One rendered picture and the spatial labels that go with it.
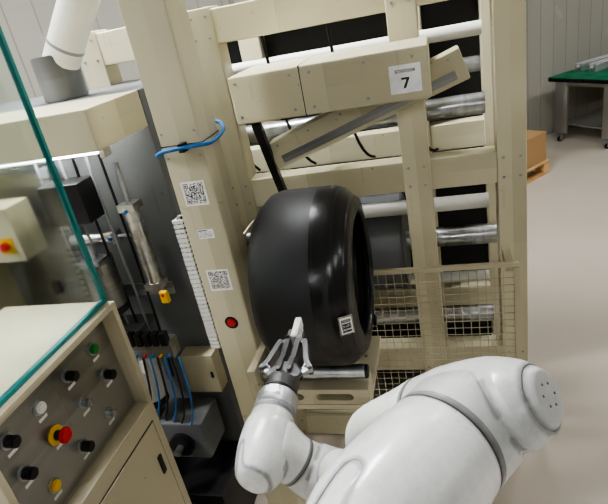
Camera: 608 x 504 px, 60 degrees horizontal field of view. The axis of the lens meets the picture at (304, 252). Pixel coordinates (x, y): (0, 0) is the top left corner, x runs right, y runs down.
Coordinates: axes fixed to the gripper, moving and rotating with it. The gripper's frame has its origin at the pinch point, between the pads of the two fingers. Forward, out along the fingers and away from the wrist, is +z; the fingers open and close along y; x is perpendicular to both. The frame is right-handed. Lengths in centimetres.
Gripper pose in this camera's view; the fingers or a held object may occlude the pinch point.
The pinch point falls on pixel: (296, 330)
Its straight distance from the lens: 132.7
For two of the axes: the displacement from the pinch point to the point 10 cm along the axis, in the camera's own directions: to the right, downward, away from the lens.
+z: 1.8, -5.7, 8.0
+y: -9.6, 0.6, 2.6
